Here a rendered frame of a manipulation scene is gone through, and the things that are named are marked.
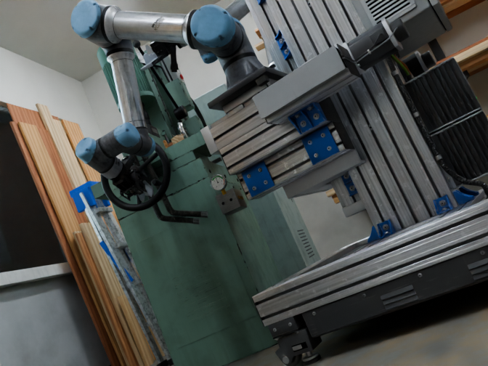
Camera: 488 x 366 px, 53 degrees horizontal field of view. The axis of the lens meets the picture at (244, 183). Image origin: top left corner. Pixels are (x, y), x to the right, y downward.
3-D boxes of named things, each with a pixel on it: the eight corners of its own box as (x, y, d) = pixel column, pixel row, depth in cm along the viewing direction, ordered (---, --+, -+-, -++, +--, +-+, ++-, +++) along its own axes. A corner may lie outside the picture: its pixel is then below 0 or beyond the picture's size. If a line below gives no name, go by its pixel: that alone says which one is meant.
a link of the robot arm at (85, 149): (94, 147, 150) (72, 161, 152) (118, 165, 158) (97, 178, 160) (92, 130, 155) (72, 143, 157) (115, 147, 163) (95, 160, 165)
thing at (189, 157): (114, 199, 211) (110, 191, 211) (136, 201, 231) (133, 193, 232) (196, 159, 203) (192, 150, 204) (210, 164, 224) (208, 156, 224)
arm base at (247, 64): (280, 79, 161) (268, 53, 162) (259, 73, 148) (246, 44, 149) (244, 102, 168) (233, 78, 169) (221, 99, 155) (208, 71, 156)
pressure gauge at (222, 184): (216, 197, 194) (208, 178, 195) (218, 197, 197) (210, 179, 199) (229, 190, 192) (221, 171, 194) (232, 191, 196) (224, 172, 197)
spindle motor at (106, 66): (112, 110, 223) (88, 50, 228) (130, 118, 240) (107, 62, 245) (145, 92, 219) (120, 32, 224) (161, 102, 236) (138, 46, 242)
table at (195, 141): (82, 198, 204) (77, 185, 205) (117, 201, 233) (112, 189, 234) (210, 133, 193) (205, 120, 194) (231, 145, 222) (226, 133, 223)
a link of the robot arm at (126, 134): (140, 123, 162) (113, 140, 164) (122, 118, 151) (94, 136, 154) (149, 144, 160) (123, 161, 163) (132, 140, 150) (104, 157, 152)
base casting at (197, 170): (117, 221, 210) (109, 201, 211) (168, 221, 265) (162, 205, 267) (209, 176, 202) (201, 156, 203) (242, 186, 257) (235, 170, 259)
